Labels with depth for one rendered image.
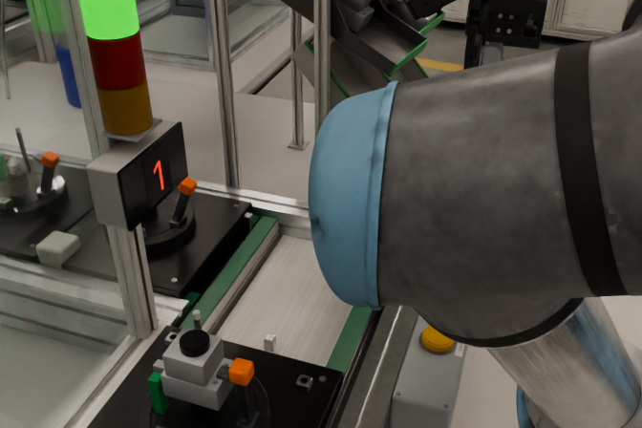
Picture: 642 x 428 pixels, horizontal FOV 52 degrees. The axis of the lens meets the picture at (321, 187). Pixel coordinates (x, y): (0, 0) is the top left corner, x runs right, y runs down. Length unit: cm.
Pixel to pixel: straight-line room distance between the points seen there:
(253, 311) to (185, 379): 30
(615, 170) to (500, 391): 72
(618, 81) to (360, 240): 13
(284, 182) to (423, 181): 108
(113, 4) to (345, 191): 39
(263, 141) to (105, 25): 91
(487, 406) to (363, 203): 67
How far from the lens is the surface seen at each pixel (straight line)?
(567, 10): 484
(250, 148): 149
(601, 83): 28
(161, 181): 74
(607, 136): 27
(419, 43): 111
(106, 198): 70
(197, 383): 69
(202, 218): 107
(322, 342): 92
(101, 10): 65
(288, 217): 109
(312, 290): 100
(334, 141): 32
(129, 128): 69
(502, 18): 77
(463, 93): 30
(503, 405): 95
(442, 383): 82
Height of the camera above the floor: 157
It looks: 32 degrees down
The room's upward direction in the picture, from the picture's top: straight up
